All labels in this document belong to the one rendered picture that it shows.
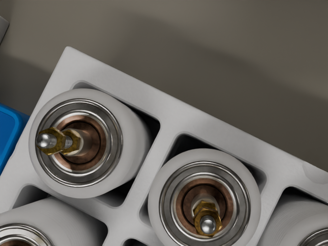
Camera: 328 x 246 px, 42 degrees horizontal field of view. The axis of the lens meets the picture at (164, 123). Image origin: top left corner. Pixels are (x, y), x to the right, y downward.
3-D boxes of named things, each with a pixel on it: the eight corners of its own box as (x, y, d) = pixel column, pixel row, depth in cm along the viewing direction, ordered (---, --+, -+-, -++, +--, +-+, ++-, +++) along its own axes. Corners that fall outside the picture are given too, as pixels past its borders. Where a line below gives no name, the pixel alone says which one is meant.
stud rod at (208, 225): (196, 205, 34) (197, 220, 26) (209, 201, 34) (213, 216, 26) (200, 217, 34) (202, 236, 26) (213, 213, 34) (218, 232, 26)
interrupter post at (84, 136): (91, 158, 37) (81, 159, 33) (64, 154, 37) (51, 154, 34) (96, 131, 37) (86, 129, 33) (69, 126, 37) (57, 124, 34)
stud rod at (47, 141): (79, 149, 35) (49, 149, 28) (68, 147, 35) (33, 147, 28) (81, 137, 35) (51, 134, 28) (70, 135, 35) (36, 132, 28)
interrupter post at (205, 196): (193, 223, 36) (193, 230, 32) (187, 194, 36) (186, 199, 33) (221, 217, 36) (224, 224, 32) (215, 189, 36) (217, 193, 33)
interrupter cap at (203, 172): (169, 260, 36) (169, 262, 35) (150, 170, 36) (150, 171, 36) (259, 242, 35) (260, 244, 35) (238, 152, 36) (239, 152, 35)
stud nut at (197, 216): (190, 210, 29) (190, 212, 28) (215, 202, 28) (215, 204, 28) (199, 238, 28) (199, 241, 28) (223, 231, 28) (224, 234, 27)
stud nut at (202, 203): (190, 202, 32) (190, 204, 32) (212, 196, 32) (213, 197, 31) (198, 228, 32) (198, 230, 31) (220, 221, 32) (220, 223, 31)
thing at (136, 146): (148, 188, 54) (125, 208, 36) (73, 175, 55) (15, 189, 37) (160, 113, 54) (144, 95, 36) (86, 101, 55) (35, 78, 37)
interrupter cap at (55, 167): (115, 194, 36) (114, 194, 36) (30, 179, 37) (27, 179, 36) (130, 106, 37) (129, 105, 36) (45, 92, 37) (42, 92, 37)
